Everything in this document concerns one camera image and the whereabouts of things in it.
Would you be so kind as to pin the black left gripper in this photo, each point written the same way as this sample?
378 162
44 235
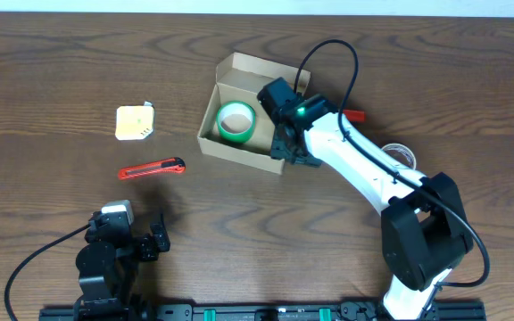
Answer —
149 248

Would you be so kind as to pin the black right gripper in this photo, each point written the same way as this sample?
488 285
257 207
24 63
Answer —
277 151

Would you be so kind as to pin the green tape roll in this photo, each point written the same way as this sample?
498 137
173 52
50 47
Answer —
235 121

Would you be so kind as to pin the white masking tape roll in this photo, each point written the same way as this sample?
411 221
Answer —
401 153

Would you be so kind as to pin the yellow sticky note pad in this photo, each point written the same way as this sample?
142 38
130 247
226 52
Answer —
134 122

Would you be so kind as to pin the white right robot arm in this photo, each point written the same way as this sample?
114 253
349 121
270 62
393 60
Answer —
422 221

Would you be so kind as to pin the red utility knife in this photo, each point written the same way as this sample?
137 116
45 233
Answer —
170 165

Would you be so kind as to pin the open cardboard box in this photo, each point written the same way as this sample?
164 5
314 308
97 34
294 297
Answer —
240 77

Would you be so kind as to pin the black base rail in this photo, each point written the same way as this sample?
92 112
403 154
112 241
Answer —
344 311

